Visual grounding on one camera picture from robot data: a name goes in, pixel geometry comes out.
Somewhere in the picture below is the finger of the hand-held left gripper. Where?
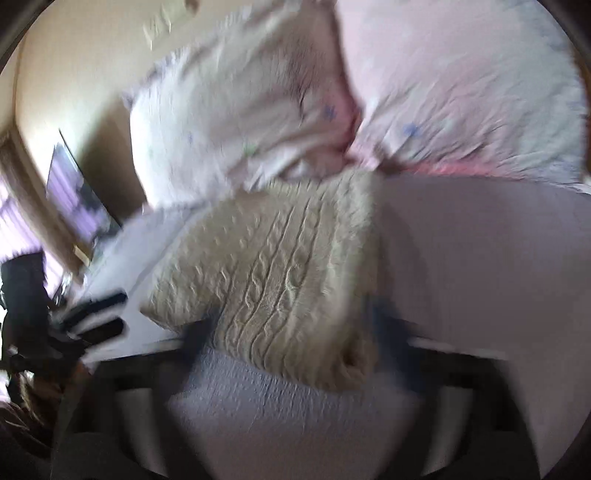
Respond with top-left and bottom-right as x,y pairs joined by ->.
59,288 -> 130,326
69,318 -> 127,348

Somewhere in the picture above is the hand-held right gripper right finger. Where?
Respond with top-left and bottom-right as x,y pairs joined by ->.
366,295 -> 542,480

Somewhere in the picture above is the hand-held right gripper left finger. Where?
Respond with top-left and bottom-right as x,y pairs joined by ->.
99,319 -> 216,480

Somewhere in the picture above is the black flat screen television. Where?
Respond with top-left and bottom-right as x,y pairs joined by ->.
46,129 -> 123,252

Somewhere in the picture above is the white pillow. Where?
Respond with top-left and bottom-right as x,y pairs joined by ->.
122,4 -> 356,204

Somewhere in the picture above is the pink floral pillow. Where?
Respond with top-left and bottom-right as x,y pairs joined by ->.
335,0 -> 589,183

